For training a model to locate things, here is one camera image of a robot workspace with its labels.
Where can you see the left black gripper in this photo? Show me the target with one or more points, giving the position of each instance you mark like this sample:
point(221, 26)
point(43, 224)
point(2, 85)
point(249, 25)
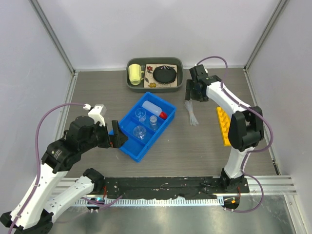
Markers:
point(118, 139)

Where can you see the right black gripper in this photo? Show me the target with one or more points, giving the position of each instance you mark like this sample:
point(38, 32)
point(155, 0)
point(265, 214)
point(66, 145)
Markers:
point(189, 94)

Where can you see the bundle of plastic pipettes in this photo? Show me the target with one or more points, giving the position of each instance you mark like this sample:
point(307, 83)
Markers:
point(189, 106)

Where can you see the small glass beaker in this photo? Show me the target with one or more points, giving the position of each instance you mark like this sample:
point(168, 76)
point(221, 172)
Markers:
point(140, 132)

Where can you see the blue divided plastic bin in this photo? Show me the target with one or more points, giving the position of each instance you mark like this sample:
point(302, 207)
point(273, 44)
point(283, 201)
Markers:
point(135, 147)

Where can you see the tiny glass beaker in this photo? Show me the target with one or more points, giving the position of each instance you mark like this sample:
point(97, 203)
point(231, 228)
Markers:
point(140, 114)

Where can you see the small glass erlenmeyer flask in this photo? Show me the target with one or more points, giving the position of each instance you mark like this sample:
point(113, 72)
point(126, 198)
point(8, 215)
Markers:
point(153, 122)

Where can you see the white wash bottle red cap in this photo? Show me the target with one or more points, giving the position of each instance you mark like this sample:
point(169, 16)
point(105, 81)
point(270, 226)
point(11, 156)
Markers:
point(154, 109)

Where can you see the yellow test tube rack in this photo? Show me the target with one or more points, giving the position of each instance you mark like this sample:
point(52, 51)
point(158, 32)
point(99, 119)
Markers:
point(224, 123)

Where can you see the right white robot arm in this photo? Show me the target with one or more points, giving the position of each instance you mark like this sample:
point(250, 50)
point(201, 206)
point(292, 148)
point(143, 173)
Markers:
point(246, 128)

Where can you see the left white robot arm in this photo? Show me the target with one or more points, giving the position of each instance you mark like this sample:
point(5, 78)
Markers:
point(35, 214)

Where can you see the black round dish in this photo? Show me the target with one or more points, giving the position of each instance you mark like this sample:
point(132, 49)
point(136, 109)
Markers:
point(164, 74)

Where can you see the floral coaster card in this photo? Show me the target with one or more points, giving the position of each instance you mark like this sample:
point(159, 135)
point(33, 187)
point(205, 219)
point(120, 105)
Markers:
point(149, 81)

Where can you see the grey-green plastic tray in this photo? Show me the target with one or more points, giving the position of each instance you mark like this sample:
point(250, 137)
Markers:
point(155, 60)

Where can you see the pale yellow mug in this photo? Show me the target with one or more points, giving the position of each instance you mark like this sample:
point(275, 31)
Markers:
point(135, 74)

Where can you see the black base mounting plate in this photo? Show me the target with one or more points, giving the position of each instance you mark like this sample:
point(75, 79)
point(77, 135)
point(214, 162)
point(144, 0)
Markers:
point(163, 188)

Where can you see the white slotted cable duct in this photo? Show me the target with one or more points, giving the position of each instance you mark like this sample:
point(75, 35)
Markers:
point(180, 201)

